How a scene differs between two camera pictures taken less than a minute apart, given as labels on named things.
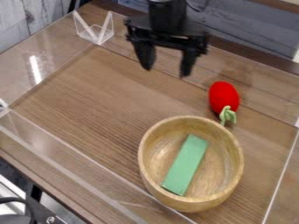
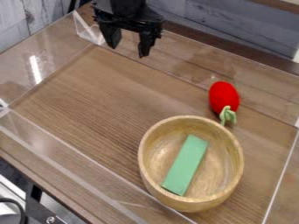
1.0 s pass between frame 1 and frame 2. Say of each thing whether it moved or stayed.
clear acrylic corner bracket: stayed
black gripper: moved
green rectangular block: stayed
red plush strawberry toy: stayed
